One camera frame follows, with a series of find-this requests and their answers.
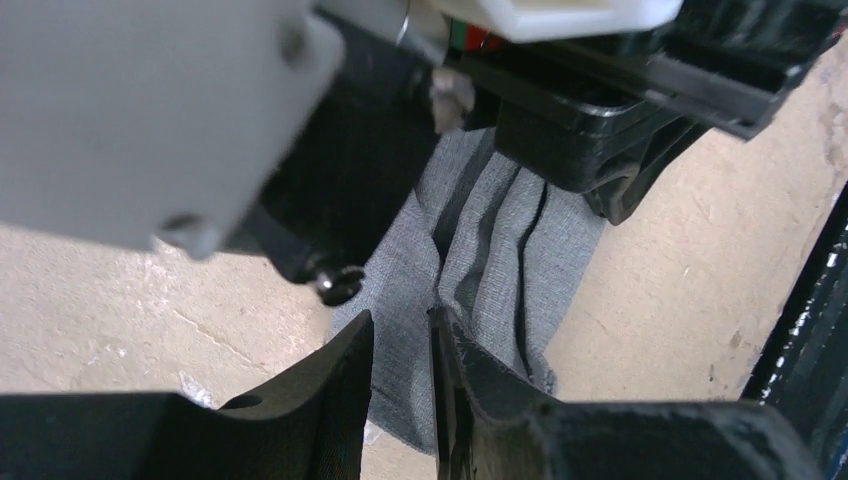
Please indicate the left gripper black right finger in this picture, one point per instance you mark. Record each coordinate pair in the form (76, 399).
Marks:
(490, 423)

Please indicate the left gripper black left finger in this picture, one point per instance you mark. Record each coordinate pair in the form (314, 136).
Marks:
(305, 423)

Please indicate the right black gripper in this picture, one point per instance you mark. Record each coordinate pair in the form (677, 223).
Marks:
(603, 116)

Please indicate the grey cloth napkin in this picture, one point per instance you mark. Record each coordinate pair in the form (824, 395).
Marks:
(490, 240)

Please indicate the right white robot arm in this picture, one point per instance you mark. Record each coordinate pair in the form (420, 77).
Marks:
(305, 124)

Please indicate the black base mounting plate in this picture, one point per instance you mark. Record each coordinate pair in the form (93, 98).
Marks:
(802, 368)

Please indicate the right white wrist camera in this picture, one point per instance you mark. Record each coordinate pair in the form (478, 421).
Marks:
(531, 21)

